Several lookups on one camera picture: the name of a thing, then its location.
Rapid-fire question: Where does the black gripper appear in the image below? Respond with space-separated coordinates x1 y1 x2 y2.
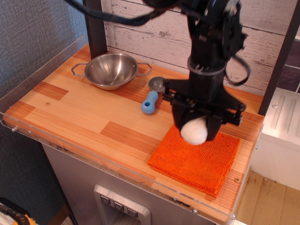
163 71 246 141

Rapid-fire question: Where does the white plush egg black band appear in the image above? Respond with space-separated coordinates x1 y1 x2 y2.
180 116 208 145

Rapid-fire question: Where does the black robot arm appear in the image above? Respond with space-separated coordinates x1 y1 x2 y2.
146 0 251 145

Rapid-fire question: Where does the orange folded cloth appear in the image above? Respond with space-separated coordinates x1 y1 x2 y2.
148 125 240 197

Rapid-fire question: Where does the blue grey toy scoop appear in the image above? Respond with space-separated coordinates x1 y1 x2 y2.
141 76 165 114

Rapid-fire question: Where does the white toy sink unit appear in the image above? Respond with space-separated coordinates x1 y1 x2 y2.
250 88 300 190

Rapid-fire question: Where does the silver dispenser panel with buttons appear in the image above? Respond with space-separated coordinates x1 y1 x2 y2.
94 184 151 225

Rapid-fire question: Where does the grey toy fridge cabinet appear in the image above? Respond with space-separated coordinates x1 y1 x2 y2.
42 144 213 225

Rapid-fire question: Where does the yellow black object bottom corner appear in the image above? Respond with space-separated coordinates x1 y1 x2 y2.
0 205 36 225

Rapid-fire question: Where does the dark right shelf post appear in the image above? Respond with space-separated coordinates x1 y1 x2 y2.
258 0 300 116

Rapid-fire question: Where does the dark shelf post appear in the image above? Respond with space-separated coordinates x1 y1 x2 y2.
82 0 108 59
258 0 300 116

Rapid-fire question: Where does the stainless steel bowl with handles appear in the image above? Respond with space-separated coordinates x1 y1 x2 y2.
71 53 153 90

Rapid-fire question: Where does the black braided cable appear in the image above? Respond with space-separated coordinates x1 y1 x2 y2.
64 0 165 26

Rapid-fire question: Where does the dark left shelf post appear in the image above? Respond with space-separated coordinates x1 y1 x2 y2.
82 0 108 59

